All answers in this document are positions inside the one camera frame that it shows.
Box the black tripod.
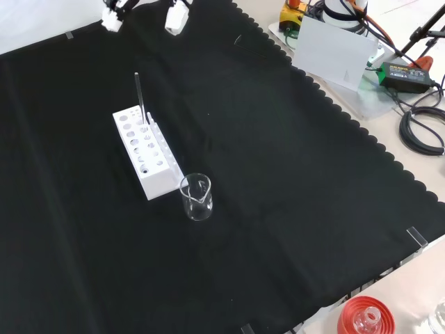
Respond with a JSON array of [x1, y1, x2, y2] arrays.
[[394, 3, 445, 69]]

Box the black power adapter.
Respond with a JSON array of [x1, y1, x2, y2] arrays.
[[378, 61, 434, 94]]

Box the clear glass vessel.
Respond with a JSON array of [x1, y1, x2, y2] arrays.
[[427, 301, 445, 334]]

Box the orange clamp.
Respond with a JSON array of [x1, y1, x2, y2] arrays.
[[412, 55, 435, 72]]

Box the black bench cloth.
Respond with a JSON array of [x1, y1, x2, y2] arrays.
[[0, 0, 445, 334]]

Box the white test tube rack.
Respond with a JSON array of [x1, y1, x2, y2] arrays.
[[112, 106, 191, 202]]

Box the small clear glass beaker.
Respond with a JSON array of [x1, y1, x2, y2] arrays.
[[179, 173, 213, 222]]

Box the yellow stop button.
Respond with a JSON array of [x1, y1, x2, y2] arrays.
[[280, 0, 309, 33]]

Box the clear glass rod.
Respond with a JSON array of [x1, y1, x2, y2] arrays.
[[133, 72, 147, 125]]

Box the coiled black cable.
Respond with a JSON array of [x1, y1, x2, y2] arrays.
[[398, 106, 445, 157]]

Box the pale board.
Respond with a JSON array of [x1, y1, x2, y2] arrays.
[[293, 15, 379, 92]]

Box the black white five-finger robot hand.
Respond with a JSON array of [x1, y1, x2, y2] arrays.
[[101, 0, 194, 35]]

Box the clear round-bottom flask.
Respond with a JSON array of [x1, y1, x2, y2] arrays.
[[352, 305, 382, 334]]

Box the orange cable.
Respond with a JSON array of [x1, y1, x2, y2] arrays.
[[343, 0, 397, 45]]

